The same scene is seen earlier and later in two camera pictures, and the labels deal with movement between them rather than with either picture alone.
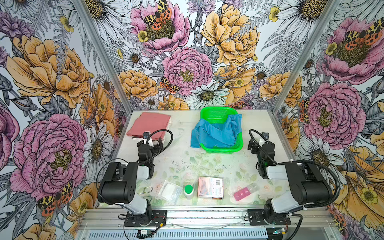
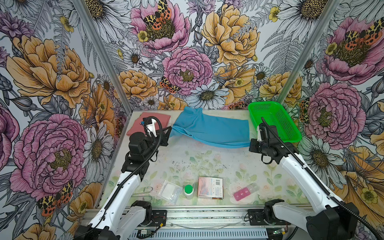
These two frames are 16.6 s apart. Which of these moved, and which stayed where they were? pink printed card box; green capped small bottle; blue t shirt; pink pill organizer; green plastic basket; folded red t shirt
Moved: blue t shirt; green plastic basket
Stayed: folded red t shirt; pink pill organizer; green capped small bottle; pink printed card box
